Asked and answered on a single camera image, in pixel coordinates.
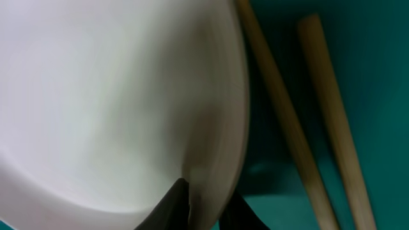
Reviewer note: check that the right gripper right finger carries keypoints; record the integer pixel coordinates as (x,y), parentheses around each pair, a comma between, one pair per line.
(238,215)

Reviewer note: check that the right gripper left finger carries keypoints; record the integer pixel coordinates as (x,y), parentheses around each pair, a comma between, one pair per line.
(172,212)

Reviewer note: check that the wooden chopstick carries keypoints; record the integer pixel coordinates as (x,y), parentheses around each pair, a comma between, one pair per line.
(288,119)
(314,47)

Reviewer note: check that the white round plate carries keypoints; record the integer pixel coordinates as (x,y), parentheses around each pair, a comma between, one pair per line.
(106,103)

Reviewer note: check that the teal serving tray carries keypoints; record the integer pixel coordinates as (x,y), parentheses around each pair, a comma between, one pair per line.
(368,45)

